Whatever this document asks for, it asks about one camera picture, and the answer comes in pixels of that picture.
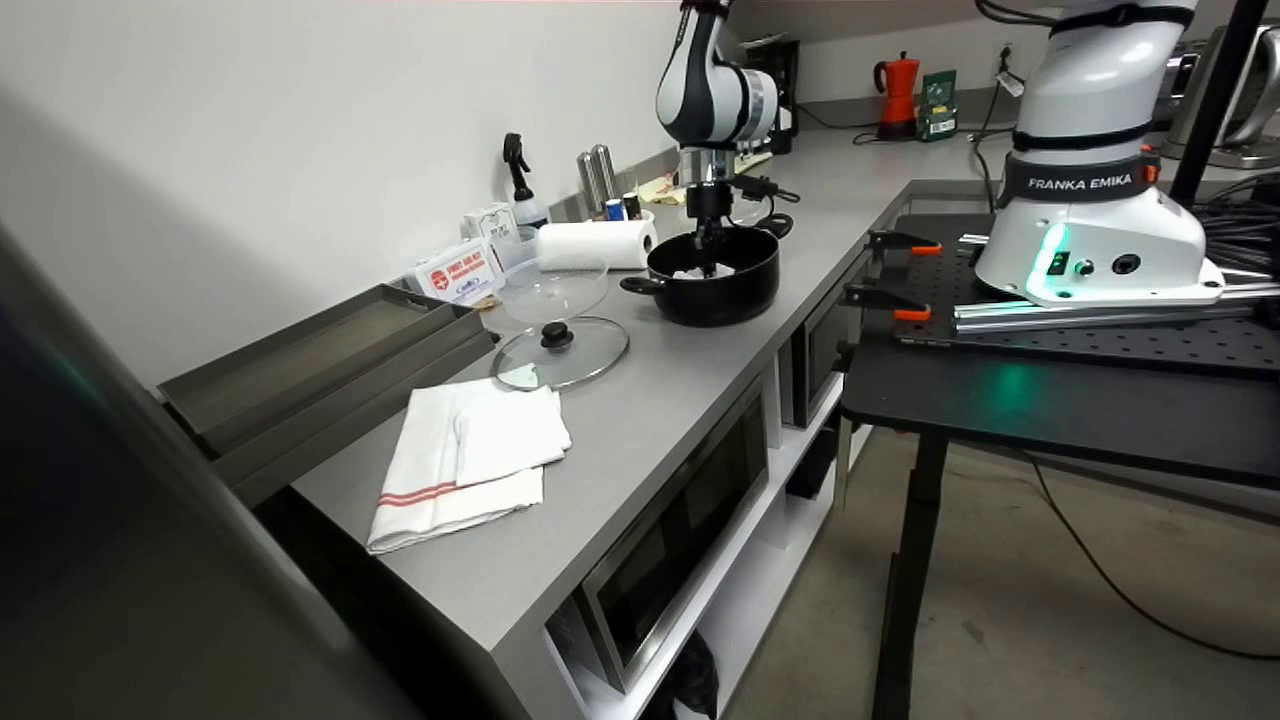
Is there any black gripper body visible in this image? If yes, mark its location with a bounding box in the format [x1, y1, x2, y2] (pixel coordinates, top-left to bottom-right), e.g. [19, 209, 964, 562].
[682, 178, 740, 243]

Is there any spray bottle with black nozzle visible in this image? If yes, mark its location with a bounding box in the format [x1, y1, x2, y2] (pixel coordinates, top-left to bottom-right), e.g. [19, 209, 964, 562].
[497, 129, 551, 243]

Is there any red moka pot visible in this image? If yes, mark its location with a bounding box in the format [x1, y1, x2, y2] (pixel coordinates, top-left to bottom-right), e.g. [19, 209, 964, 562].
[872, 47, 930, 145]

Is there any black clamp with orange tip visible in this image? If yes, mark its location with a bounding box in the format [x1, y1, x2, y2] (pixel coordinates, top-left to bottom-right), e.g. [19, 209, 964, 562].
[863, 229, 954, 263]
[845, 285, 936, 328]

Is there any dark blurred foreground panel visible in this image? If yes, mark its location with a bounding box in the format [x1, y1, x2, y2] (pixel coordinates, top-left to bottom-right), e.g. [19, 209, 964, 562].
[0, 216, 433, 720]

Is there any white card with red print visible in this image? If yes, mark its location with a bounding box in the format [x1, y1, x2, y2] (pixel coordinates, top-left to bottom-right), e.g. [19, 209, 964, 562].
[411, 235, 508, 313]

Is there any white towel with red stripes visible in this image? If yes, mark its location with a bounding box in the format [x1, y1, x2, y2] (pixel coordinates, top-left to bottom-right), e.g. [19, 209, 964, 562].
[364, 377, 576, 556]

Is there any black cooking pot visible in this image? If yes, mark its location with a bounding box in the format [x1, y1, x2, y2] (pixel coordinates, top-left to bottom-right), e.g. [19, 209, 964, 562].
[616, 220, 786, 331]

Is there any white paper towel roll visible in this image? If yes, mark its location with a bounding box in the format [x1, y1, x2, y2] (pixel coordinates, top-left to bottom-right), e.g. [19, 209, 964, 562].
[531, 216, 660, 275]

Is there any clear plastic holder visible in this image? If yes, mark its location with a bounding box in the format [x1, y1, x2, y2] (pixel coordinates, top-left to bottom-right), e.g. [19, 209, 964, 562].
[455, 194, 538, 275]

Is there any aluminium mounting rail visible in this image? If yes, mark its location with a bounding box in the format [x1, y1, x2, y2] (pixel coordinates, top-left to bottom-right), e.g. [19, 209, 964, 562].
[954, 263, 1280, 336]

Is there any black floor cable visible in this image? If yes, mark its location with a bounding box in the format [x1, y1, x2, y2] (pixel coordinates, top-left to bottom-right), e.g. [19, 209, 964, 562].
[1018, 452, 1280, 669]

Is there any black slanted pole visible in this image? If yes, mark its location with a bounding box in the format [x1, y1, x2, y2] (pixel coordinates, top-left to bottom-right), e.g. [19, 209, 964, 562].
[1169, 0, 1272, 210]

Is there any black built-in appliance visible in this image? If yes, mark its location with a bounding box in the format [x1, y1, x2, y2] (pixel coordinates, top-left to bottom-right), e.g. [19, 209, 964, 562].
[776, 285, 863, 430]

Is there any green box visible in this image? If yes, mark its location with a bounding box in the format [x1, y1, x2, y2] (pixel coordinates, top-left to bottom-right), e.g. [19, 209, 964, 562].
[915, 69, 964, 145]

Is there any steel shaker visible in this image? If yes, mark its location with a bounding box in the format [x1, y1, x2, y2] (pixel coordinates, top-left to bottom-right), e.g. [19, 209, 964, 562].
[594, 138, 623, 216]
[571, 147, 604, 224]

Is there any black microwave oven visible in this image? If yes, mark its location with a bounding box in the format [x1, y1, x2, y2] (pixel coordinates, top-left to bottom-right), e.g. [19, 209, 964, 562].
[576, 390, 776, 693]

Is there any black coffee machine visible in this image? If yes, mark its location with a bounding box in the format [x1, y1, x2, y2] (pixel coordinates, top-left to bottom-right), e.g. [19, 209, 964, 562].
[755, 35, 804, 155]

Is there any stainless steel counter unit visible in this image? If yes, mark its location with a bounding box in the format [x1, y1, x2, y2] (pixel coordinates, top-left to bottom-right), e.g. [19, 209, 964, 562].
[251, 123, 1018, 720]

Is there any glass pot lid black knob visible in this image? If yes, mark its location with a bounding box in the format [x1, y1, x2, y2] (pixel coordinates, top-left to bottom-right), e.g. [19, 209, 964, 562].
[488, 307, 637, 390]

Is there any black bag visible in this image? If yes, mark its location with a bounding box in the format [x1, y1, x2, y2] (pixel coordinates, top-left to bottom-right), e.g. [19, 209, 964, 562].
[655, 623, 728, 720]

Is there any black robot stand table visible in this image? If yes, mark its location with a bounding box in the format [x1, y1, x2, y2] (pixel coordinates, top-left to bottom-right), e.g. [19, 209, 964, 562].
[838, 174, 1280, 720]

